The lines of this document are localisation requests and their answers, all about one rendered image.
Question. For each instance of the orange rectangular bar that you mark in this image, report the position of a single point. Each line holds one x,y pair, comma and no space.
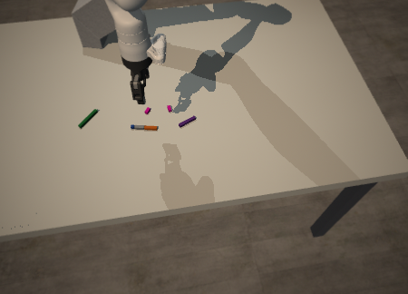
151,128

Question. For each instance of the purple rod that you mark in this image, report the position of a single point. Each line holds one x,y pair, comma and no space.
191,119

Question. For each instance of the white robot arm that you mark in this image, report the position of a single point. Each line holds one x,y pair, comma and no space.
132,30

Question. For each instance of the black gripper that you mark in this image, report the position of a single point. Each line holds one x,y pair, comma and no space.
139,72

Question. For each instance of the dark green rod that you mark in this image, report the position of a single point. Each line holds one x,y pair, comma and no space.
88,118

